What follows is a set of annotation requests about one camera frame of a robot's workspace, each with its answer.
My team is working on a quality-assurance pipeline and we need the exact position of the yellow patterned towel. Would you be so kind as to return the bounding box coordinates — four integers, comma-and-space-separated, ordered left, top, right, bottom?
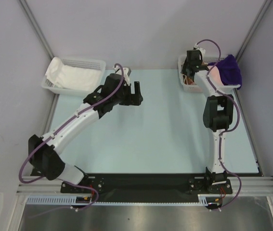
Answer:
181, 73, 196, 85

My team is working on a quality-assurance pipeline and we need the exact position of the white towel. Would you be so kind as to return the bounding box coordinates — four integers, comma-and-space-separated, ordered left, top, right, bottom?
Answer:
44, 56, 103, 92

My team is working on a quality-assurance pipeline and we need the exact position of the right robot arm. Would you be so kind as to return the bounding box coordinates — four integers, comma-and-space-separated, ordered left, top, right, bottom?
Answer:
182, 49, 234, 193

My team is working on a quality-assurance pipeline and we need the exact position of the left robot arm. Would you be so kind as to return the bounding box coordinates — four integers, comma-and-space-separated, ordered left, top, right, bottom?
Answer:
28, 73, 143, 193

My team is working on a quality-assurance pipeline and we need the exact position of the white basket with towels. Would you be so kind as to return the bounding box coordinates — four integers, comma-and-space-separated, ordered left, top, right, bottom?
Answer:
178, 54, 240, 94

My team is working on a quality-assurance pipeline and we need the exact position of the pink towel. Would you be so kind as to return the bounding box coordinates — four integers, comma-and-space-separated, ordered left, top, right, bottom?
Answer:
208, 65, 224, 86

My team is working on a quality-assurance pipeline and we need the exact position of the purple towel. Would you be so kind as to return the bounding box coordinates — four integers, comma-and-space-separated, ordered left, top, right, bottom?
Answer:
216, 54, 242, 89

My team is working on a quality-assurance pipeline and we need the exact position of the empty white plastic basket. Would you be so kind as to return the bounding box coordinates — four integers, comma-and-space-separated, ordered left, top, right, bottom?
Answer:
40, 56, 106, 98

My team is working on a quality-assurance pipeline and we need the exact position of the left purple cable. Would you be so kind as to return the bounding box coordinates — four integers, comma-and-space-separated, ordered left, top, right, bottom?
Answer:
18, 63, 125, 217

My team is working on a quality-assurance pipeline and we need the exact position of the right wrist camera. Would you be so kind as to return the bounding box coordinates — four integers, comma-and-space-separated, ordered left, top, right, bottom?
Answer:
194, 44, 206, 59

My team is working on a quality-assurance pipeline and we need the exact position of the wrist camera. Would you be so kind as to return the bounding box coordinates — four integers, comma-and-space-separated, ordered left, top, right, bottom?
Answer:
114, 67, 131, 85
194, 44, 206, 59

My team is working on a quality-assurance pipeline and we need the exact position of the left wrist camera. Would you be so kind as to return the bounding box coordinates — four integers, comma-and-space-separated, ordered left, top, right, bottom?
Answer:
114, 67, 131, 85

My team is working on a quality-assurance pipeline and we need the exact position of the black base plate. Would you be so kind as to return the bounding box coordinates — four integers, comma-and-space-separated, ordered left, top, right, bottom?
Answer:
30, 166, 264, 204

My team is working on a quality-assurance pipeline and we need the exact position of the right aluminium corner post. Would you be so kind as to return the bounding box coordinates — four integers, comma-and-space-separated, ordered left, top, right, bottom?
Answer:
235, 0, 273, 63

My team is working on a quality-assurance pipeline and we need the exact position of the aluminium corner post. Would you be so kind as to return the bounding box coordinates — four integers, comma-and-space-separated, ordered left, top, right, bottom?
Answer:
235, 0, 273, 63
17, 0, 54, 60

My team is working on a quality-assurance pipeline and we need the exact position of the grey cable duct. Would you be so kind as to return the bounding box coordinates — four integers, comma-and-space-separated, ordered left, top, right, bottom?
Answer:
26, 193, 226, 206

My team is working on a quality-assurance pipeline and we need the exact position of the left aluminium corner post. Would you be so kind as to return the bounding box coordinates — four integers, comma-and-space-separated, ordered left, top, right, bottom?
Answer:
17, 0, 54, 60

